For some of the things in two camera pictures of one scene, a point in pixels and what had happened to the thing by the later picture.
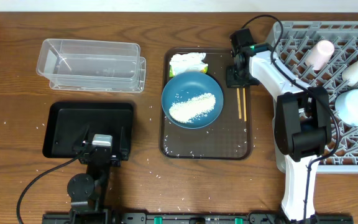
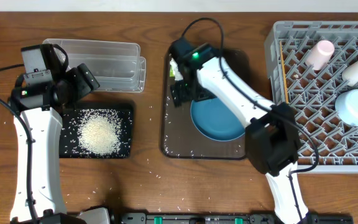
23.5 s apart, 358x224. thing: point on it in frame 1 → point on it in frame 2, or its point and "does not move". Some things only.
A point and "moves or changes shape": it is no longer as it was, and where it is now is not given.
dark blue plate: [189, 84] moves or changes shape
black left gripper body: [101, 154] → [84, 78]
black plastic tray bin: [66, 121] does not move
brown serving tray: [230, 137] does not move
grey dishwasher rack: [316, 54] does not move
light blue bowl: [356, 107] does not move
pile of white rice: [188, 110] → [99, 132]
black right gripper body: [237, 79] → [192, 91]
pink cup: [320, 55] does not move
